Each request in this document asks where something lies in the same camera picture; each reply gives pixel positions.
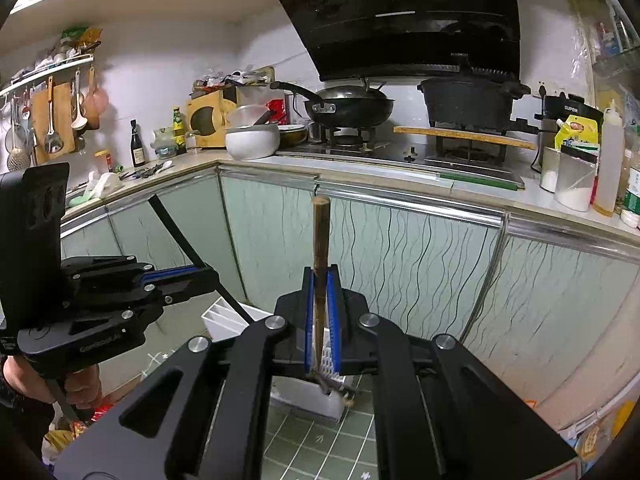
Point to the green checked tablecloth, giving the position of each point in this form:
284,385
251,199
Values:
320,450

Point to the person's left hand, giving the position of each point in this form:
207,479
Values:
82,385

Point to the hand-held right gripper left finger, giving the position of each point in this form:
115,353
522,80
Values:
311,320

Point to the clear container with white powder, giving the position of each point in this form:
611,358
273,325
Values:
575,190

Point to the white ladle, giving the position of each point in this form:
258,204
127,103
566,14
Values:
78,122

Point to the black electric cooker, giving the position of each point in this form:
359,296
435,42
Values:
555,110

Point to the black range hood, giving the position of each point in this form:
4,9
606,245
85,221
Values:
400,10

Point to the green glass cabinet door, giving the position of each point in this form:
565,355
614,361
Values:
200,220
410,280
565,320
270,240
95,237

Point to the white utensil holder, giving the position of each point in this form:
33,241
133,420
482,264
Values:
220,322

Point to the gas stove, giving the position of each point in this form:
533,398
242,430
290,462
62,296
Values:
390,157

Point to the yellow seasoning pouch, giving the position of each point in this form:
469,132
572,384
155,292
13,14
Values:
577,135

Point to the wooden knife block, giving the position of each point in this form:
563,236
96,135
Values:
210,120

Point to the green label bottle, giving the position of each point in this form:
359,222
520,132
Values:
634,190

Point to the clear glass jar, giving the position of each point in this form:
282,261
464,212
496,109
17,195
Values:
162,147

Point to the slender black chopstick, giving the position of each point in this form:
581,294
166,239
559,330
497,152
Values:
170,230

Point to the steel bowl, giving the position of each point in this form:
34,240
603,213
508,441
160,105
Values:
292,136

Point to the yellow green bottle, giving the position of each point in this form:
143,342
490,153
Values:
179,132

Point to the white plastic holder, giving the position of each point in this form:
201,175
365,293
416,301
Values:
107,182

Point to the white squeeze bottle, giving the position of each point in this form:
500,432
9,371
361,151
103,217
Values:
610,160

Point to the colourful snack packets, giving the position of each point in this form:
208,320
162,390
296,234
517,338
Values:
75,430

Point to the black wok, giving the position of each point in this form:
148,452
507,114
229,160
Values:
350,107

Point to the steel slotted ladle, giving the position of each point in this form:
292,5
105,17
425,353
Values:
52,142

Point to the black cast iron pot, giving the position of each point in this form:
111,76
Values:
470,105

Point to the long wooden cutting board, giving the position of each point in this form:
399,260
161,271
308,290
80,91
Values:
465,136

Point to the green plastic strip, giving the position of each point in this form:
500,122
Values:
480,180

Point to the small white container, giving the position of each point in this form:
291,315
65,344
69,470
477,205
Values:
549,175

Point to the clear plastic bowl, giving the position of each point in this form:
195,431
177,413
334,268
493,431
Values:
245,116

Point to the wooden chopstick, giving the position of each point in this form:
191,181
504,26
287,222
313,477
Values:
320,235

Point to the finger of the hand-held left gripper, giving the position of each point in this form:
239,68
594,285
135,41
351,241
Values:
150,295
105,267

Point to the white wall rack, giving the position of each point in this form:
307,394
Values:
50,71

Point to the steel mesh strainer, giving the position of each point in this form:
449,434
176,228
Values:
19,160

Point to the dark sauce bottle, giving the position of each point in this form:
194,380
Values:
138,150

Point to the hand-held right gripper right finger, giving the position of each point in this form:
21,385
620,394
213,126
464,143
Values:
336,320

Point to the pile of small packets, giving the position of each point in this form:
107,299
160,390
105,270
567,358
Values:
230,80

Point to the white bowl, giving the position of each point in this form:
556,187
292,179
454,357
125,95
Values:
252,145

